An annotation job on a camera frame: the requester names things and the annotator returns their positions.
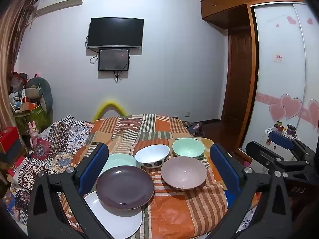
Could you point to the green box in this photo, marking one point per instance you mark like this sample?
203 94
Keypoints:
35 119

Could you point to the red box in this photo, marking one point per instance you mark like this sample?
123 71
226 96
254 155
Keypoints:
8 135

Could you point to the pink bowl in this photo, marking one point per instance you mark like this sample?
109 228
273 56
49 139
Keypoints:
184 173

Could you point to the white plate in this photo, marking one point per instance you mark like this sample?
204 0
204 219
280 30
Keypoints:
117 221

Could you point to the orange striped blanket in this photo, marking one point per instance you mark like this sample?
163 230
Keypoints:
174 211

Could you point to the mint green plate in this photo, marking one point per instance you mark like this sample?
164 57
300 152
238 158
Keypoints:
117 160

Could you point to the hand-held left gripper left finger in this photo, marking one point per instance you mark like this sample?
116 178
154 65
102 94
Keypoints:
98 159

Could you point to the wall television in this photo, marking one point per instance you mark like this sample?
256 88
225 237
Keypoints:
116 32

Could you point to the white bowl with dark spots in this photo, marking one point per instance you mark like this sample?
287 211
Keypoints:
152 154

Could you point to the white air conditioner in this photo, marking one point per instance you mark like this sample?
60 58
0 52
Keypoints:
62 2

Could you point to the patterned patchwork blanket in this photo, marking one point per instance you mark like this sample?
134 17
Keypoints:
62 134

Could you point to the yellow hoop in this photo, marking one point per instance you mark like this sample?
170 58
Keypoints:
109 103

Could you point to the brown striped curtain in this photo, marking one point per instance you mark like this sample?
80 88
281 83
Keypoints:
10 42

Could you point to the mint green bowl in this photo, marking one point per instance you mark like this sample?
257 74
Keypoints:
188 148

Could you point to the purple plate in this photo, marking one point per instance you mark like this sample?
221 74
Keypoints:
124 188

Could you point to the wooden overhead cabinet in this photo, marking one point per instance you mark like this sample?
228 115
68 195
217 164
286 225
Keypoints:
236 0

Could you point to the grey plush toy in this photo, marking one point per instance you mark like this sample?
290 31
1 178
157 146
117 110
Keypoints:
39 89

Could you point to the small wall monitor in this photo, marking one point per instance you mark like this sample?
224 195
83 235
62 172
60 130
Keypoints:
113 59

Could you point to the red plastic bag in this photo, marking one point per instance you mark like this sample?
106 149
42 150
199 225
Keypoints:
18 82

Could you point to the pink rabbit toy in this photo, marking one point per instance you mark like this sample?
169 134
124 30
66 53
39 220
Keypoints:
33 134

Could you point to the white sliding door with hearts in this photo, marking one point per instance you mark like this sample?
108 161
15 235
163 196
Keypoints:
279 42

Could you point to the wall socket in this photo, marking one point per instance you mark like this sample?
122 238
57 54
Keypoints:
187 113

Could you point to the dark slipper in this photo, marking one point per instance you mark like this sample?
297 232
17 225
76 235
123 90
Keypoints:
194 128

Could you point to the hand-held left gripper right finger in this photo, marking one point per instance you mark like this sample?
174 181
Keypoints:
224 169

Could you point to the wooden door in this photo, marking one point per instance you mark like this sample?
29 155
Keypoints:
239 79

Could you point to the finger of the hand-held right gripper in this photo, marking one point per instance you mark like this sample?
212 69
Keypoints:
281 139
261 154

